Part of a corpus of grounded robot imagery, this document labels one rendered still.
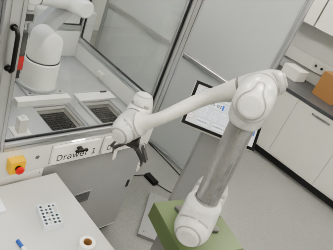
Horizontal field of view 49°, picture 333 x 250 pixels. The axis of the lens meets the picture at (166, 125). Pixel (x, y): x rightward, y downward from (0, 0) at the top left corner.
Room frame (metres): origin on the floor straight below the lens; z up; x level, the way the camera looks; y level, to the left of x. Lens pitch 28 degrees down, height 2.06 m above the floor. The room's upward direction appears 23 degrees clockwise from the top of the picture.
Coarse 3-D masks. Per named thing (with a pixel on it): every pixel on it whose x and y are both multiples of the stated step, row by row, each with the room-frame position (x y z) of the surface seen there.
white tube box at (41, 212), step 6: (42, 204) 1.20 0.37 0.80; (48, 204) 1.21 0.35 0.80; (54, 204) 1.23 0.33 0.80; (36, 210) 1.17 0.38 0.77; (42, 210) 1.17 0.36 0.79; (48, 210) 1.18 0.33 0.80; (54, 210) 1.19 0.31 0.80; (42, 216) 1.14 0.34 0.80; (54, 216) 1.16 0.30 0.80; (60, 216) 1.17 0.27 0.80; (42, 222) 1.11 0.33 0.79; (48, 222) 1.12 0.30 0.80; (54, 222) 1.14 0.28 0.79; (60, 222) 1.14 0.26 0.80; (42, 228) 1.10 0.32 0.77; (48, 228) 1.10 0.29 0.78; (54, 228) 1.12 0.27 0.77; (60, 228) 1.14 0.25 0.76
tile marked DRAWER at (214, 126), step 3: (213, 123) 2.21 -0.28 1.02; (213, 126) 2.20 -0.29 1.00; (216, 126) 2.20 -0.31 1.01; (219, 126) 2.21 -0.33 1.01; (222, 126) 2.21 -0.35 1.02; (213, 129) 2.18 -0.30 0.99; (216, 129) 2.19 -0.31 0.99; (219, 129) 2.20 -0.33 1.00; (222, 129) 2.20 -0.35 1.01; (222, 132) 2.19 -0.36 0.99
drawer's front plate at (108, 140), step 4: (108, 136) 1.71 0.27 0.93; (104, 140) 1.69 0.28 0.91; (108, 140) 1.70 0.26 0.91; (112, 140) 1.73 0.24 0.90; (140, 140) 1.92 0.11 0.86; (104, 144) 1.69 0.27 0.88; (108, 144) 1.71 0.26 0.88; (104, 148) 1.69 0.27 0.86; (108, 148) 1.72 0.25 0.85; (120, 148) 1.80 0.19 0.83; (124, 148) 1.82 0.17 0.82; (104, 152) 1.70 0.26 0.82
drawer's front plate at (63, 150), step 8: (64, 144) 1.49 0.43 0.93; (72, 144) 1.52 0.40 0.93; (80, 144) 1.55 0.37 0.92; (88, 144) 1.60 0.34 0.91; (96, 144) 1.64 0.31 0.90; (56, 152) 1.45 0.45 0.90; (64, 152) 1.48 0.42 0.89; (72, 152) 1.52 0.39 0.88; (80, 152) 1.57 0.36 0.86; (88, 152) 1.61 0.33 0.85; (96, 152) 1.65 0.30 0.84; (64, 160) 1.50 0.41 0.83
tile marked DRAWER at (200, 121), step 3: (198, 117) 2.21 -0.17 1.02; (198, 120) 2.19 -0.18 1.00; (201, 120) 2.20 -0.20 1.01; (204, 120) 2.20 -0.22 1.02; (207, 120) 2.21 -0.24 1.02; (198, 123) 2.18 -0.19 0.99; (201, 123) 2.19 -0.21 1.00; (204, 123) 2.19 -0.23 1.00; (207, 123) 2.20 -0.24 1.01; (207, 126) 2.18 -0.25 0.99
